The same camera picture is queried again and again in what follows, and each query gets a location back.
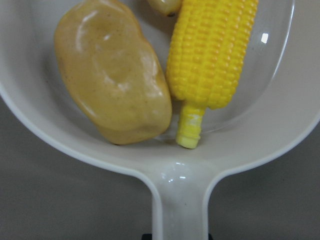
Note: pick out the beige plastic dustpan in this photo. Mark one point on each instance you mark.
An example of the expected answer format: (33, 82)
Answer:
(277, 103)

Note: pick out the yellow toy corn cob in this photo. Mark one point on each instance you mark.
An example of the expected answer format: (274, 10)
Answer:
(205, 60)

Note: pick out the tan toy ginger root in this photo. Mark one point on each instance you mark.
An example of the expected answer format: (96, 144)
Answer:
(167, 8)

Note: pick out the brown toy potato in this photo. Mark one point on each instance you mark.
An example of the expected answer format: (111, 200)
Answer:
(112, 72)

